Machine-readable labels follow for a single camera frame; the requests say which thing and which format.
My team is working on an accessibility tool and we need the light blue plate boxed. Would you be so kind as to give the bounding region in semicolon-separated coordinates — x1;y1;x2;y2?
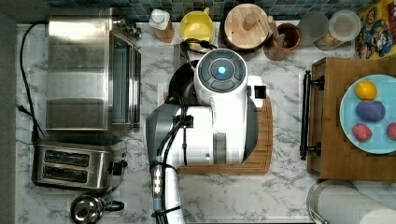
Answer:
339;75;396;154

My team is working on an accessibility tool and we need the frosted plastic cup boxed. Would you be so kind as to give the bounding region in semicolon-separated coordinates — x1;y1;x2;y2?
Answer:
298;11;329;45

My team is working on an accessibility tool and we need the black bowl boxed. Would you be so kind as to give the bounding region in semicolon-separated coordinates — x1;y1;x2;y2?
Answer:
165;60;200;105

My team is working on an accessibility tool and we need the yellow cereal box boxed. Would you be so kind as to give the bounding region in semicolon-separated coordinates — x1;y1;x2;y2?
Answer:
355;0;396;60

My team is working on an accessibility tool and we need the yellow mug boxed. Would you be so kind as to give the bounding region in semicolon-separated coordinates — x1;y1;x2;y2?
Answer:
179;7;215;51

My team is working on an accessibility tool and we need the stainless toaster oven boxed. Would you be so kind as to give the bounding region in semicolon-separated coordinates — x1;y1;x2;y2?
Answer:
46;10;141;132

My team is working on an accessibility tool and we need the purple toy eggplant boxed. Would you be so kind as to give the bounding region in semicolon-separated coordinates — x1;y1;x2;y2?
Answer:
356;101;386;121

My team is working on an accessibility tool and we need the bamboo cutting board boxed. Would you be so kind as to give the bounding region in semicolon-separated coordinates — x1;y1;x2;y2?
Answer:
178;96;273;175

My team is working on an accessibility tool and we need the canister with wooden lid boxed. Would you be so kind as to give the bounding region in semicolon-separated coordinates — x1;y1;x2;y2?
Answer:
219;3;270;52

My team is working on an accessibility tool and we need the bottle with white cap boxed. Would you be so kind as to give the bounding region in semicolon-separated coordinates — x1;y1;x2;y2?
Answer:
148;8;175;43

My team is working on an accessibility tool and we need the stainless two-slot toaster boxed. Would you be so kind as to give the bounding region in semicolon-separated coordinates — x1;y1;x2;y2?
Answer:
32;139;128;192

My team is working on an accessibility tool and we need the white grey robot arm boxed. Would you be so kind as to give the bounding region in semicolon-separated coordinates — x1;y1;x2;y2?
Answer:
143;49;266;224

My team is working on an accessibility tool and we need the shiny steel kettle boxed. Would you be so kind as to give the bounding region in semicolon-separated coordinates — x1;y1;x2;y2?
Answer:
70;192;124;224

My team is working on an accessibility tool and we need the wooden spoon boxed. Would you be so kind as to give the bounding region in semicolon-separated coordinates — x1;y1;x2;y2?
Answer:
267;16;285;48

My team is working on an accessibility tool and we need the clear lidded plastic container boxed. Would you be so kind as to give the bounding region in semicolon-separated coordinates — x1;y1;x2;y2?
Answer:
314;10;361;51

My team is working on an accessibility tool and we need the red toy strawberry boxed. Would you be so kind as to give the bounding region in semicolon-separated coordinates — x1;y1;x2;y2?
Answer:
387;122;396;139
352;123;372;141

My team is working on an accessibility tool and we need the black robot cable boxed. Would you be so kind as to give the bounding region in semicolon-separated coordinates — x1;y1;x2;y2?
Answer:
153;38;219;224

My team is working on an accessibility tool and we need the wooden tray with black handle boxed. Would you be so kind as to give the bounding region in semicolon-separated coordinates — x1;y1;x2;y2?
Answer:
300;57;395;182

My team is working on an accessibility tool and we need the yellow toy lemon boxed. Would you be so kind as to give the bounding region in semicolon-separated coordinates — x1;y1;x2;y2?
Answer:
355;80;377;100

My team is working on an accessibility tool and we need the black power cord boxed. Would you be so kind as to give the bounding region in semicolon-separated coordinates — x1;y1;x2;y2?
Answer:
16;21;50;144

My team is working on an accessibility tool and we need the brown wooden utensil holder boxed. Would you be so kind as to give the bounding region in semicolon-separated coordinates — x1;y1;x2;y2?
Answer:
263;23;301;61

